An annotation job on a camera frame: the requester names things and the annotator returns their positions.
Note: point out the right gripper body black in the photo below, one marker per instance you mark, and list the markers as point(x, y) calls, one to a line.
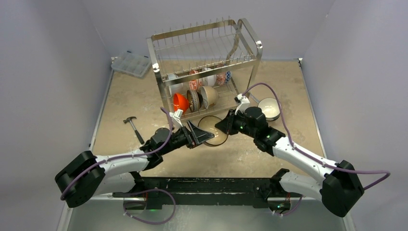
point(231, 121)

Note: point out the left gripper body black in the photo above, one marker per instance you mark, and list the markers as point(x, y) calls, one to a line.
point(180, 138)

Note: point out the beige bowl brown rim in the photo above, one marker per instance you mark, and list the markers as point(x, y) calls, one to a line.
point(207, 123)

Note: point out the white bowl brown outside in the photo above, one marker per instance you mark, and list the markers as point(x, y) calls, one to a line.
point(210, 96)

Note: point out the beige bowl dark patterned outside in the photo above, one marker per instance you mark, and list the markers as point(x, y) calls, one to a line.
point(195, 100)

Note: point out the orange diamond pattern bowl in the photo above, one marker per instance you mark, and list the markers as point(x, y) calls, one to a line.
point(223, 78)

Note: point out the orange white floral bowl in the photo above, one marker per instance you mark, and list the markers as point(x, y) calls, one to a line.
point(196, 83)

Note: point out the stainless steel dish rack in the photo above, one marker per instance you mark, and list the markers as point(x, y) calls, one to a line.
point(210, 48)

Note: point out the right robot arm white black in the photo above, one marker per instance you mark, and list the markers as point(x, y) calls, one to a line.
point(312, 162)

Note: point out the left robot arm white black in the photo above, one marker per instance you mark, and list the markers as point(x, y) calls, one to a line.
point(88, 175)

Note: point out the white bowl teal outside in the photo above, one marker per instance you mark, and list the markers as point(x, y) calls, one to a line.
point(270, 108)

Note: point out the black hammer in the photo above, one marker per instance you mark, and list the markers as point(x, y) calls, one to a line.
point(138, 135)

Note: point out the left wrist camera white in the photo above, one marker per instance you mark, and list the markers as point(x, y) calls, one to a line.
point(176, 118)

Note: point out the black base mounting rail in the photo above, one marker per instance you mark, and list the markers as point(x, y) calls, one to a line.
point(255, 192)

